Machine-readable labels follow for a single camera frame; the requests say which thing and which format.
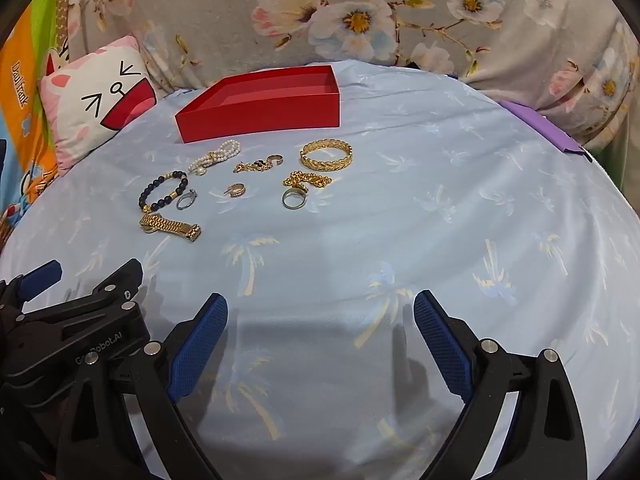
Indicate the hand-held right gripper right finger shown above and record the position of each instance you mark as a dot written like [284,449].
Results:
[442,345]

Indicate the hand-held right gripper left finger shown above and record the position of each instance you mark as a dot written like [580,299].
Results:
[197,350]

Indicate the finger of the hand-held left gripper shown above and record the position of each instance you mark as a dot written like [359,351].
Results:
[107,287]
[42,272]

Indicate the gold leaf bangle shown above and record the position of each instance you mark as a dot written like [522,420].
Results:
[325,164]

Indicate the red jewelry box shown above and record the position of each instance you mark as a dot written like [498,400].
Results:
[260,110]

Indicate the light blue palm bedsheet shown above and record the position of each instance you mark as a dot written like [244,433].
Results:
[400,210]

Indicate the colourful cartoon printed cloth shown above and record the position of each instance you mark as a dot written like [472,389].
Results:
[25,110]

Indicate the cat face pillow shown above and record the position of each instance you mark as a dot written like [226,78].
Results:
[85,85]

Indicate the purple flat box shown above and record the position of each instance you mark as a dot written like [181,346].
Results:
[540,122]

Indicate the grey floral blanket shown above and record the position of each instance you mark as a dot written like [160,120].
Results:
[225,10]

